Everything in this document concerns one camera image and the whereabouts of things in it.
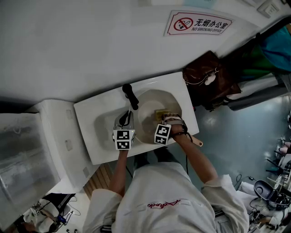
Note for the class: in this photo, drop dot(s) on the brown handbag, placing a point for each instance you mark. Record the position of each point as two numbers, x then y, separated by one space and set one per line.
209 82

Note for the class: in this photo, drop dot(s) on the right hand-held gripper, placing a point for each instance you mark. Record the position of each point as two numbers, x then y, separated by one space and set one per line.
162 134

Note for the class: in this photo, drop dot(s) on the white stepped ledge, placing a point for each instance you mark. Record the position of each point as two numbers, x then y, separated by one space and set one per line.
56 136

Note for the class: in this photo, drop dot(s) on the no-smoking wall sign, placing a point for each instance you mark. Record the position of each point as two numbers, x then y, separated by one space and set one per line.
197 22

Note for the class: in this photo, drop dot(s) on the white card switch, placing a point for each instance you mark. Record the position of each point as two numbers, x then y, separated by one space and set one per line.
268 9

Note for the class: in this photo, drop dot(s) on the yellow sponge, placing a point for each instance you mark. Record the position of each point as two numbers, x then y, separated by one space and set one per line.
160 113

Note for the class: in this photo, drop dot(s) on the person's right hand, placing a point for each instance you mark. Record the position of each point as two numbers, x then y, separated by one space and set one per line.
178 130

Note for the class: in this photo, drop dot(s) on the person's right forearm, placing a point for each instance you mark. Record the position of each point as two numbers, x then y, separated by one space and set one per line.
195 159

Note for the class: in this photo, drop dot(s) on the person's left forearm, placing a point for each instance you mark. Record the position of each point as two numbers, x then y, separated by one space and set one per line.
119 173

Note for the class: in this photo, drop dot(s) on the white sink basin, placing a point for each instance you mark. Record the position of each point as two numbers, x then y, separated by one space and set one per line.
91 109

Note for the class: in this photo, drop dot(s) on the wooden decking strip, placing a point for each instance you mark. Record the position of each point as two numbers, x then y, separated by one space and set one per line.
100 179

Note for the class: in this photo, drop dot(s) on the person's trousers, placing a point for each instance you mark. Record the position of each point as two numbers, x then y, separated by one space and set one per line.
166 155

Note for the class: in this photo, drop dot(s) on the person's white shirt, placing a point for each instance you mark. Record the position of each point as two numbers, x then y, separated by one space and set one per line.
163 200

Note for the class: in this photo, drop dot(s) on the silver foil duct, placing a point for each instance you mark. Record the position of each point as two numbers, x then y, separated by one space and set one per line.
22 159

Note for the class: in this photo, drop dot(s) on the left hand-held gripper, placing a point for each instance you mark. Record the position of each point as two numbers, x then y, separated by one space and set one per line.
122 136

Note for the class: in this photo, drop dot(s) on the black round appliance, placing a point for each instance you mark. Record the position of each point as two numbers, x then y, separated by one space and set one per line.
263 191

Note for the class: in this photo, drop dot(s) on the black faucet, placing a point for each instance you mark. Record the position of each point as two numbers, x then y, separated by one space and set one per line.
131 97

